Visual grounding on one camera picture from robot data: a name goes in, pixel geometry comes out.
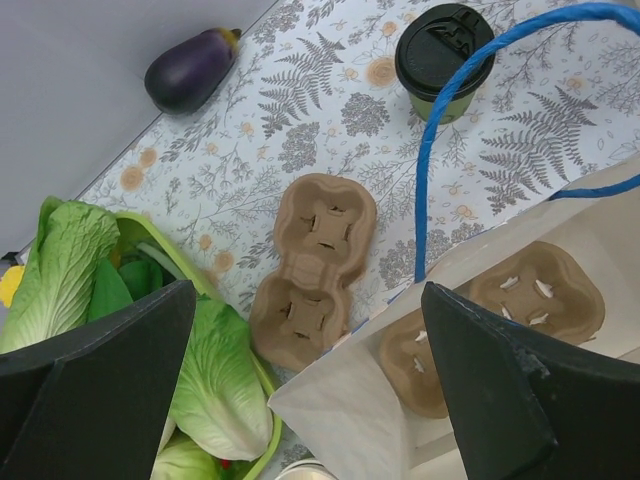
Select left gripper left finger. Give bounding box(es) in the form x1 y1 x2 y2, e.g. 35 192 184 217
1 281 196 479

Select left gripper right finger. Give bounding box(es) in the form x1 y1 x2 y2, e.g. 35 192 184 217
421 282 639 479

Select cardboard cup carrier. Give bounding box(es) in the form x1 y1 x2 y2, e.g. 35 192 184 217
377 240 607 420
249 173 377 372

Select checkered paper takeout bag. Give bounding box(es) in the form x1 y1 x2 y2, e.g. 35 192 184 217
270 3 639 479

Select black cup lid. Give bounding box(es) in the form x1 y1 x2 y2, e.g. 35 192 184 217
395 3 495 102

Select long white cabbage toy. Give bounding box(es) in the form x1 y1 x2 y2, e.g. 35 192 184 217
1 196 120 353

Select napa cabbage toy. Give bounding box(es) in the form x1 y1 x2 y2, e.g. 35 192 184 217
169 295 273 461

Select green vegetable basket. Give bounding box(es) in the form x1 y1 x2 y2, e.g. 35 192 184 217
116 212 283 479

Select yellow pepper toy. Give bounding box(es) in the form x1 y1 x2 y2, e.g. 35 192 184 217
0 265 25 308

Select stacked green paper cups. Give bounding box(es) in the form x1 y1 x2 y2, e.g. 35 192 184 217
276 459 334 480

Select purple eggplant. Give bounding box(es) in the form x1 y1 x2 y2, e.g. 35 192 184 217
144 27 243 115

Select floral table mat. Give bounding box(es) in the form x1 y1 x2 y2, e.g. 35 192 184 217
79 0 640 466

